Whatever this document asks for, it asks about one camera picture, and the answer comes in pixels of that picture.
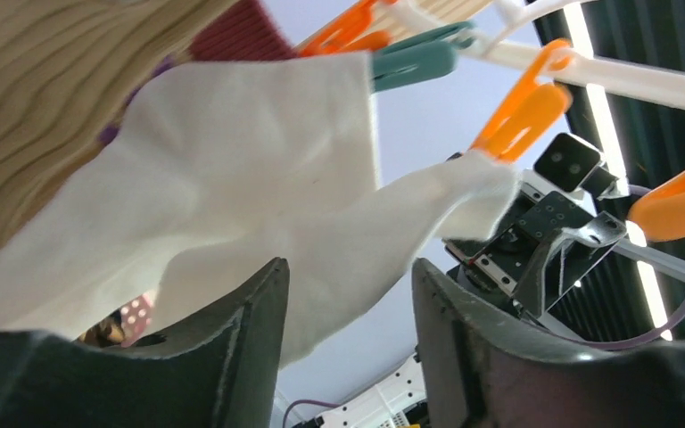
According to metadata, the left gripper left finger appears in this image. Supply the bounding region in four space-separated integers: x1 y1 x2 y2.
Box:
0 258 290 427

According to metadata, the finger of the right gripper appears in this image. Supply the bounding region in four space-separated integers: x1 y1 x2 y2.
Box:
510 212 626 318

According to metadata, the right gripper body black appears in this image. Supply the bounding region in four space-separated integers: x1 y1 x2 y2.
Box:
446 184 596 314

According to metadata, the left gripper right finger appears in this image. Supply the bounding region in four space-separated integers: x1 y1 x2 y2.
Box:
411 259 685 427

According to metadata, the white round clip hanger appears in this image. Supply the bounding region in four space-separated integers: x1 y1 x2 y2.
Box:
372 0 685 119

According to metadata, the white sock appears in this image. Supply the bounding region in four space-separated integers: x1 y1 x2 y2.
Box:
0 52 381 339
150 151 521 366

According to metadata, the purple striped sock maroon cuff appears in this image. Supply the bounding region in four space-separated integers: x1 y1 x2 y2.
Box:
96 0 300 146

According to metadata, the orange clothespin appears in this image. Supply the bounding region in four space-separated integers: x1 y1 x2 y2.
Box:
628 170 685 241
471 38 573 162

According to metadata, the pink plastic basket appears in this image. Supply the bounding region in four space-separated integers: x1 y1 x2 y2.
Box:
120 292 155 347

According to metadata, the brown argyle sock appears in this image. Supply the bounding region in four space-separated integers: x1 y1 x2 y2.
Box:
77 311 126 348

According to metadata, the teal clothespin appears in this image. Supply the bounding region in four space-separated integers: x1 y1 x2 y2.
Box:
372 21 475 92

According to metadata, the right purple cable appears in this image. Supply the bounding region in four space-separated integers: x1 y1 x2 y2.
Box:
519 184 685 353

